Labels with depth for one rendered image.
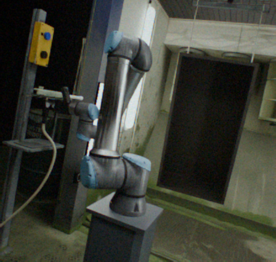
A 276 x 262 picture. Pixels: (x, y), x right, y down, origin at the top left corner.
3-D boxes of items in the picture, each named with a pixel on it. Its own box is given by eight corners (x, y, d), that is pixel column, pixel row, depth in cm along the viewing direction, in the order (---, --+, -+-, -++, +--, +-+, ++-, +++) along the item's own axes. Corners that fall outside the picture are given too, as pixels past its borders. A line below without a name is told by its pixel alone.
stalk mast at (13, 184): (0, 246, 181) (39, 12, 171) (6, 249, 179) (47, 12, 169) (-8, 250, 176) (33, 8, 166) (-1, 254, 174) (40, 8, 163)
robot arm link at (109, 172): (121, 193, 120) (145, 34, 121) (85, 193, 112) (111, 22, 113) (108, 184, 133) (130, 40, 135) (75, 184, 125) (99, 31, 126)
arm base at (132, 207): (137, 221, 120) (142, 200, 120) (102, 208, 127) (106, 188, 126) (150, 208, 138) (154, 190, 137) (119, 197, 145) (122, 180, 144)
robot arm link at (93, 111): (90, 121, 148) (93, 104, 147) (72, 117, 152) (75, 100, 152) (98, 121, 156) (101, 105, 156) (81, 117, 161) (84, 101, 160)
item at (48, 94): (32, 124, 153) (39, 85, 152) (26, 122, 155) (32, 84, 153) (79, 123, 198) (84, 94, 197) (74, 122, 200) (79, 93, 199)
